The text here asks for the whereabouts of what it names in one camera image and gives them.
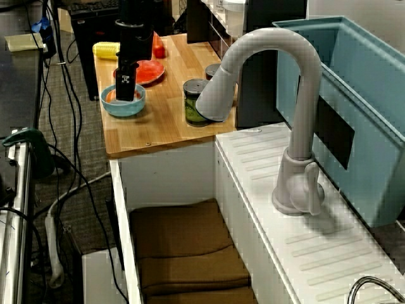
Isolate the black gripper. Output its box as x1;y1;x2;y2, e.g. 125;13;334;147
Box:
114;19;155;102

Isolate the salmon sushi toy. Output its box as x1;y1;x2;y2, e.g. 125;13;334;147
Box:
106;88;142;104

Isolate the light blue bowl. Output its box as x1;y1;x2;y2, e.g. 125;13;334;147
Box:
100;84;147;117

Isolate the red round plate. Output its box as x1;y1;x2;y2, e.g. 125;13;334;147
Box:
113;60;166;86

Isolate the yellow toy corn cob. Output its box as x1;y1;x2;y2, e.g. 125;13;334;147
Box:
92;41;121;61

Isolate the orange red toy carrot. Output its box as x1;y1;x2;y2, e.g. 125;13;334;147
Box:
153;31;167;60

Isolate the black computer tower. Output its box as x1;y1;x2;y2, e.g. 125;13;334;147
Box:
69;6;123;101

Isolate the green glass jar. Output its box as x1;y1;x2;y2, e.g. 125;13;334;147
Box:
182;78;211;128

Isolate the dark lidded jar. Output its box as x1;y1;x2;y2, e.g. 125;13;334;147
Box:
204;63;222;82

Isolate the cardboard box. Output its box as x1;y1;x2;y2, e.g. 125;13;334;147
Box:
58;8;73;34

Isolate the black keyboard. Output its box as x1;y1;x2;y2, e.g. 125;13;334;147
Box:
70;0;120;15

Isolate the white toy sink unit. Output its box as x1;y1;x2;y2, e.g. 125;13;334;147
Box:
109;123;405;304

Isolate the green clamp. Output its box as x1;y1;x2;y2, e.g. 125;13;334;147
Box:
2;127;56;180

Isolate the yellow note pad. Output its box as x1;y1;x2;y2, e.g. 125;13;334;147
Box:
4;33;45;52

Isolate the plain white jar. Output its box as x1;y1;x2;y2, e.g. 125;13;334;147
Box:
223;0;247;37

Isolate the brown folded cloth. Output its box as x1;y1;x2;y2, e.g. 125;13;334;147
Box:
129;199;259;304

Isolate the white power strip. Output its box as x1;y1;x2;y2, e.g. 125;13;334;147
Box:
44;211;66;289

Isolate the grey toy faucet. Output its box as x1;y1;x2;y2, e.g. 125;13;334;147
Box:
195;27;327;217

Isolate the white box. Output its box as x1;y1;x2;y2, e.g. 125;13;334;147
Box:
81;247;129;304

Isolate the teal plastic bin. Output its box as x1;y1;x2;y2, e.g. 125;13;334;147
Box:
271;15;405;229

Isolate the black cable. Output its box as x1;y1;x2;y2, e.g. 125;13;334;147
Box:
46;144;129;304
47;0;84;191

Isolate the white cable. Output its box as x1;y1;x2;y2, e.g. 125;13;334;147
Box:
47;172;112;219

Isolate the black upright post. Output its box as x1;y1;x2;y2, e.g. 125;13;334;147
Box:
235;0;308;129

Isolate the silver metal frame rail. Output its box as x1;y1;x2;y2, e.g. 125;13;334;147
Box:
0;129;32;304

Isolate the bent metal wire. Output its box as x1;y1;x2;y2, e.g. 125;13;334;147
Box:
346;275;405;304

